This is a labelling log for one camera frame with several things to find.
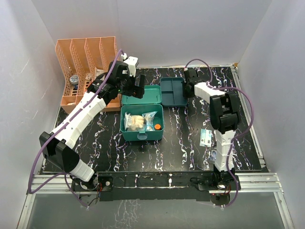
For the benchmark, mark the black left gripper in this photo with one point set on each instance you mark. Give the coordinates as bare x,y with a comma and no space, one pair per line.
135,91

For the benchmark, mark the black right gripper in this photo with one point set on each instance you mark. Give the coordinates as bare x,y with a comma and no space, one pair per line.
187,96

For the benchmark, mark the dark teal divider tray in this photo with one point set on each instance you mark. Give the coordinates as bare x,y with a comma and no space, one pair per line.
172,92

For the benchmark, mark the teal medicine kit box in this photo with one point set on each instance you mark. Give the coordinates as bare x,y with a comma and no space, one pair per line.
150,102

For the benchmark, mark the blue cotton swab bag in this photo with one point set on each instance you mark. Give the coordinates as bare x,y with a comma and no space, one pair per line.
148,118

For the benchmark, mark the beige gauze packet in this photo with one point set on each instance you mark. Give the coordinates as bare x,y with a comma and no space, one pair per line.
138,123

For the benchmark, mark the brown bottle orange cap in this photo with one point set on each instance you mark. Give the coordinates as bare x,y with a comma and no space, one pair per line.
157,127

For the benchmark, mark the teal white packet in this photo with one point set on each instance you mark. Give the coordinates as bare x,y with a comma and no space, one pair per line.
206,138

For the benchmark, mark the clear small packet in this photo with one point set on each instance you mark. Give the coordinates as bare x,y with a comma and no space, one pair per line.
212,156

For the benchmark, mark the white blue mask packet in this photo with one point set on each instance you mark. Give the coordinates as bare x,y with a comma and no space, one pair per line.
128,121

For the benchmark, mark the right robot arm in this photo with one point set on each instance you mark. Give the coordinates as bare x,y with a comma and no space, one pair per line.
224,119

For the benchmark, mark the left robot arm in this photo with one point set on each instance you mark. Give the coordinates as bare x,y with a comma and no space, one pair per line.
57,146

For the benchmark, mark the white paper packet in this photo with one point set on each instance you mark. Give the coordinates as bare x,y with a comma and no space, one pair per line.
99,73

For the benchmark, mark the round blue white tin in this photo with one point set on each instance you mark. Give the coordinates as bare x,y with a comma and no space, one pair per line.
74,80

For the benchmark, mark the peach plastic file organizer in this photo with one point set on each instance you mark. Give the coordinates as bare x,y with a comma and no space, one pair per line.
81,56

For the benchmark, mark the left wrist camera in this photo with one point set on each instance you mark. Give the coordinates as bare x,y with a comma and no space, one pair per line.
132,63

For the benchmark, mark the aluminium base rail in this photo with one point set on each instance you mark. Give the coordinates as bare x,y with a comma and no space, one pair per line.
156,201

